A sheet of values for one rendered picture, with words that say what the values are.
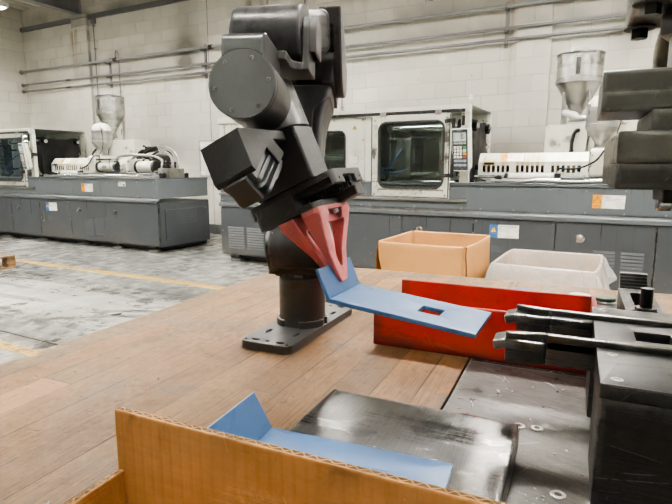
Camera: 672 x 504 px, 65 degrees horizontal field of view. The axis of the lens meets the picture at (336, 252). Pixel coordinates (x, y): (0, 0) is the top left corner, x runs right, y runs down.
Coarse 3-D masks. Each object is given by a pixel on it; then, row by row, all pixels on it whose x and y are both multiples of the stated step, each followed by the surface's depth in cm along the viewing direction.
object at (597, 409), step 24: (600, 408) 33; (624, 408) 32; (648, 408) 32; (600, 432) 33; (624, 432) 33; (648, 432) 32; (600, 456) 34; (624, 456) 33; (648, 456) 32; (600, 480) 34; (624, 480) 33; (648, 480) 33
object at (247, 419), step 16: (256, 400) 40; (224, 416) 36; (240, 416) 37; (256, 416) 39; (240, 432) 37; (256, 432) 38; (272, 432) 39; (288, 432) 39; (304, 448) 37; (320, 448) 37; (336, 448) 37; (352, 448) 37; (368, 448) 37; (368, 464) 35; (384, 464) 35; (400, 464) 35; (416, 464) 35; (432, 464) 35; (448, 464) 35; (416, 480) 33; (432, 480) 33; (448, 480) 33
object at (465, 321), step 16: (320, 272) 49; (352, 272) 54; (336, 288) 50; (352, 288) 53; (368, 288) 53; (336, 304) 48; (352, 304) 48; (368, 304) 48; (384, 304) 49; (400, 304) 49; (416, 304) 49; (432, 304) 50; (448, 304) 50; (416, 320) 45; (432, 320) 45; (448, 320) 46; (464, 320) 46; (480, 320) 47
